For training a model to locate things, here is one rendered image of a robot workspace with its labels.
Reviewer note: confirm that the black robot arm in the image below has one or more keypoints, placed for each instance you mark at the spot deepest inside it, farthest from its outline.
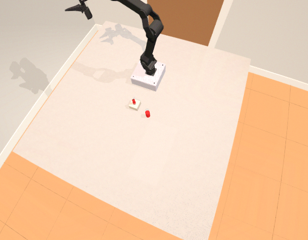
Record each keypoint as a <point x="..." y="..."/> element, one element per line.
<point x="152" y="31"/>

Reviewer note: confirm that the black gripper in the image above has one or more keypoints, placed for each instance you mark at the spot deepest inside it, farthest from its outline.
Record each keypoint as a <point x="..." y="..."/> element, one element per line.
<point x="82" y="8"/>

